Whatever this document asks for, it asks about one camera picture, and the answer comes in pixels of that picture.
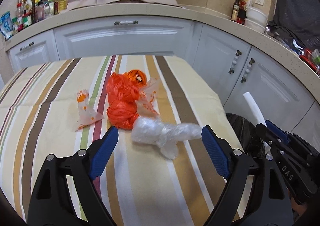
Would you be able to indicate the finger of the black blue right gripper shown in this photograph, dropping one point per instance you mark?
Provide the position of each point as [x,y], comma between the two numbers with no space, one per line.
[255,192]

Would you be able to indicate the cabinet door handle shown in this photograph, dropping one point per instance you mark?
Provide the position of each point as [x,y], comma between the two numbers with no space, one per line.
[234,62]
[247,70]

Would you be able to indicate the white paper strip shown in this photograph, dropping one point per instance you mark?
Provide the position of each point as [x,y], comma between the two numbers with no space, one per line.
[255,115]

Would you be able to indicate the drawer handle center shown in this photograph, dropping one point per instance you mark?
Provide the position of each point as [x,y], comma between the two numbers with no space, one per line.
[127,22]

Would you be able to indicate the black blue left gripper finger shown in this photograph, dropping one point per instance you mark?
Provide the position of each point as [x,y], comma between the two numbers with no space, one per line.
[51,202]

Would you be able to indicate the clear plastic bag wad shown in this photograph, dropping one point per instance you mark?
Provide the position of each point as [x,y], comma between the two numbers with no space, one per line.
[164,135]

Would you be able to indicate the cabinet door handle right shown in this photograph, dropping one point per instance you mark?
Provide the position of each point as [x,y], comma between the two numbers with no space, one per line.
[247,70]

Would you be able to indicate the blue white bag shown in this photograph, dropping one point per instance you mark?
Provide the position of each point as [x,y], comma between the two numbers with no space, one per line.
[6,26]

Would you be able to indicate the red black tool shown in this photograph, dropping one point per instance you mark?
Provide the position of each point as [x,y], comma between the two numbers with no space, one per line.
[311,58]

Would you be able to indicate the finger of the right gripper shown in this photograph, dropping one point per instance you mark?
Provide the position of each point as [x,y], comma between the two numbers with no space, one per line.
[293,141]
[268,138]

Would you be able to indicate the stacked white bowls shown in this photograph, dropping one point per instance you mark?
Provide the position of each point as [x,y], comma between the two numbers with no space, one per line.
[256,19]

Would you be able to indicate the dark hanging cloth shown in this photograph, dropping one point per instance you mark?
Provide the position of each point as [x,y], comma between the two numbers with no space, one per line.
[296,23]

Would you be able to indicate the drawer handle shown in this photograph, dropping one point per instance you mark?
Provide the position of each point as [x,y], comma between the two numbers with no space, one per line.
[127,22]
[26,47]

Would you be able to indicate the dark sauce bottle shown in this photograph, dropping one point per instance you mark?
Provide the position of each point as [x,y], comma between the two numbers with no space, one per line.
[235,10]

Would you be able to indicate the drawer handle left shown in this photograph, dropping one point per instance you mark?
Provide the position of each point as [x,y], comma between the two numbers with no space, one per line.
[26,47]

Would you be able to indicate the white spice rack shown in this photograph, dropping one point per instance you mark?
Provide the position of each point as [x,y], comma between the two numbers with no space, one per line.
[31,11]

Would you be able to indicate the black trash bin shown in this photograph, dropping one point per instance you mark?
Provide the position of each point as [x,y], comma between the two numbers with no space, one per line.
[246,133]

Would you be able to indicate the striped tablecloth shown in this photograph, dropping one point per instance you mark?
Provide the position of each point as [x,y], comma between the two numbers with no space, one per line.
[138,186]

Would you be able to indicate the wall power socket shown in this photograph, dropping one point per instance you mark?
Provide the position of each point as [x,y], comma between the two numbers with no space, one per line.
[260,2]

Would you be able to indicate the clear orange printed wrapper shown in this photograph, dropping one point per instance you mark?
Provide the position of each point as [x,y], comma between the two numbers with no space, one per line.
[87,114]

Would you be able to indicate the cabinet door handle left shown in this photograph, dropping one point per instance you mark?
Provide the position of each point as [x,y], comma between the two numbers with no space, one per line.
[234,62]

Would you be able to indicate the orange bag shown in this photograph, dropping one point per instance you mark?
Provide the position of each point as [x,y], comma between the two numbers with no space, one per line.
[123,92]

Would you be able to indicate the beige stove cover cloth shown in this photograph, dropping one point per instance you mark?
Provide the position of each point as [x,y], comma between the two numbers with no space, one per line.
[87,3]

